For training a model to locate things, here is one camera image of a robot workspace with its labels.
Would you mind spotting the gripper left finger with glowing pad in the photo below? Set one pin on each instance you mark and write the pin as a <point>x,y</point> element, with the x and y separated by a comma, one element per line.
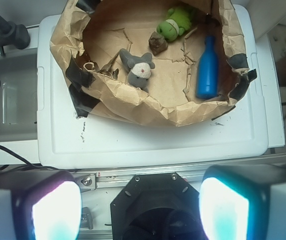
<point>39,205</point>

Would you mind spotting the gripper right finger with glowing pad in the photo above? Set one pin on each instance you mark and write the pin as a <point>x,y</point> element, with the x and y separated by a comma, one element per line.
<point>244,202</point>

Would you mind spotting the brown rock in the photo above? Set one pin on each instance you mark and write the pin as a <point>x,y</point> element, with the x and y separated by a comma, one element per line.
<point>157,43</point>

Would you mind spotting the white plastic bin lid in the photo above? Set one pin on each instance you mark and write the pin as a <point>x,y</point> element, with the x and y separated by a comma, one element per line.
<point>67,141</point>

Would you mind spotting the clear plastic storage bin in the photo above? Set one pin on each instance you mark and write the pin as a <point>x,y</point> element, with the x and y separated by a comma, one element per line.
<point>18,96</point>

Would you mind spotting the blue plastic bottle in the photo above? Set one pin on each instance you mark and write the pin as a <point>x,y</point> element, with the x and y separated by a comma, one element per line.
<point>208,71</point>

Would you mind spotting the grey plush mouse toy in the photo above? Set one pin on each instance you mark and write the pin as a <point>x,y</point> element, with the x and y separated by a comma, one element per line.
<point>138,68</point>

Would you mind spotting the crumpled brown paper bag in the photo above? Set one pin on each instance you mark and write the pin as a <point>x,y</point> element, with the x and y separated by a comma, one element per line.
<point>90,33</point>

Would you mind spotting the green plush frog toy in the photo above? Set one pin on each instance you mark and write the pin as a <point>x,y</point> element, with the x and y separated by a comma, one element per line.
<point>178,21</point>

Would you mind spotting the aluminium extrusion rail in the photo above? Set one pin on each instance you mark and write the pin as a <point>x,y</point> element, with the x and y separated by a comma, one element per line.
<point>91,179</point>

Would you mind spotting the black octagonal mount plate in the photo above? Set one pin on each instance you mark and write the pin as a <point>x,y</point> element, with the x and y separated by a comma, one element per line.
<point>157,207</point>

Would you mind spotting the grey clamp handle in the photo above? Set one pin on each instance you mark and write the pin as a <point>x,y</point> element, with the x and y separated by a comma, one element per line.
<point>13,34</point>

